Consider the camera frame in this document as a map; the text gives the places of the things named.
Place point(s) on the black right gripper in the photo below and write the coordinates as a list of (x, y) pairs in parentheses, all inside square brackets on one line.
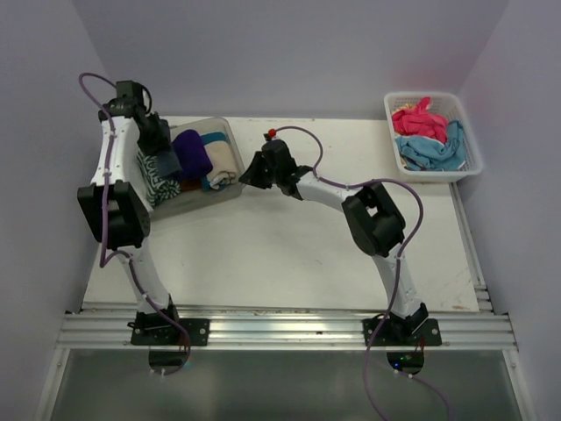
[(251, 177)]

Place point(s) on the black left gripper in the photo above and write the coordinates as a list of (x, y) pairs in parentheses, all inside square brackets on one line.
[(160, 140)]

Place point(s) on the dark grey towel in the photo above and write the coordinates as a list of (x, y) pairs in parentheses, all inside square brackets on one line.
[(168, 164)]

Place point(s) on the purple towel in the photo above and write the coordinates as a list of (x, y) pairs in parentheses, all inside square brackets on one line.
[(192, 156)]

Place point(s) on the clear plastic tray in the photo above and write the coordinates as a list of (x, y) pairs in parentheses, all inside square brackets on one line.
[(189, 201)]

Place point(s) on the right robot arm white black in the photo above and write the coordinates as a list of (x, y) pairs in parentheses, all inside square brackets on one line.
[(376, 225)]

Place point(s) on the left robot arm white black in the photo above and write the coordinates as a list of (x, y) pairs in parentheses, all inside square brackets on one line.
[(115, 207)]

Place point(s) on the beige teal rolled towel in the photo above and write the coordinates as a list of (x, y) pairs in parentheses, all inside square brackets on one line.
[(224, 170)]

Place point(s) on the green striped rolled towel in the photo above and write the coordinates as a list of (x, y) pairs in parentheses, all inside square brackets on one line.
[(158, 189)]

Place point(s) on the brown rolled towel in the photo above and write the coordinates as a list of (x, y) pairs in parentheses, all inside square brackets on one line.
[(191, 185)]

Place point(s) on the light blue crumpled towel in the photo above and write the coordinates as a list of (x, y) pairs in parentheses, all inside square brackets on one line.
[(421, 153)]

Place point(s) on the pink object in basket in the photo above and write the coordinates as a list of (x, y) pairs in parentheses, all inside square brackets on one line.
[(418, 120)]

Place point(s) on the white plastic laundry basket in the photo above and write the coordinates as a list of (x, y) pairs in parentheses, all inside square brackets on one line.
[(450, 107)]

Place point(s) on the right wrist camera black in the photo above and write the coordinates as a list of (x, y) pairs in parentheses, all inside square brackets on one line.
[(276, 152)]

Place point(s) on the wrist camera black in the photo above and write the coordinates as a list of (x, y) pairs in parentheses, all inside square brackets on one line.
[(135, 90), (276, 152)]

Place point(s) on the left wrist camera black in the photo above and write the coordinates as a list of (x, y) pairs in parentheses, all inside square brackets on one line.
[(135, 90)]

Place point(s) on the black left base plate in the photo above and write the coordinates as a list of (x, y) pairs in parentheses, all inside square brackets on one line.
[(158, 332)]

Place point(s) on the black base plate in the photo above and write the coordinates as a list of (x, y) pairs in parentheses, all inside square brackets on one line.
[(392, 334), (158, 332)]

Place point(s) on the aluminium mounting rail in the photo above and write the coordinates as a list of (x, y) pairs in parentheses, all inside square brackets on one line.
[(104, 326)]

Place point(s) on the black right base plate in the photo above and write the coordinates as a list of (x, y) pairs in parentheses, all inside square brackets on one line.
[(392, 334)]

